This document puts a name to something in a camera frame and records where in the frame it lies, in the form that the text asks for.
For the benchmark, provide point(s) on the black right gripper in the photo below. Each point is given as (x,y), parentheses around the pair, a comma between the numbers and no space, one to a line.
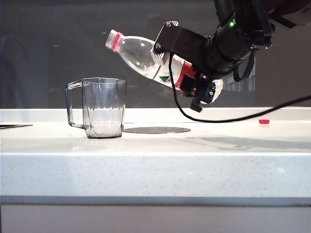
(209,58)

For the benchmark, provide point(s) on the clear red-label water bottle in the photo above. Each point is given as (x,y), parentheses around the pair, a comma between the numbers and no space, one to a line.
(136,53)

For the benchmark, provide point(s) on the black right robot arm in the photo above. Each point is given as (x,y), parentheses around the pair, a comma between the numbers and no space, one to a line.
(235,43)

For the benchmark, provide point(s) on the transparent grey plastic mug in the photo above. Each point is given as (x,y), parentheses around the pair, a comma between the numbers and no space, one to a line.
(104,109)

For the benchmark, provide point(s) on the red bottle cap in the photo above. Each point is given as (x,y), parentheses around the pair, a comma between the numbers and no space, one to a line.
(264,121)

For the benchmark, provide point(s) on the black round flat disc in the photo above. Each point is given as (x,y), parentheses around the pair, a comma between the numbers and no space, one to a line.
(156,130)

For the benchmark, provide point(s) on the grey cabinet drawer front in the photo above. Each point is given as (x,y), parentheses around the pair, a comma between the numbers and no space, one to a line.
(155,219)

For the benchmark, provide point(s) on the black flat cooktop panel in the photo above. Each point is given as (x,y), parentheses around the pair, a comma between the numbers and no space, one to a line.
(14,126)

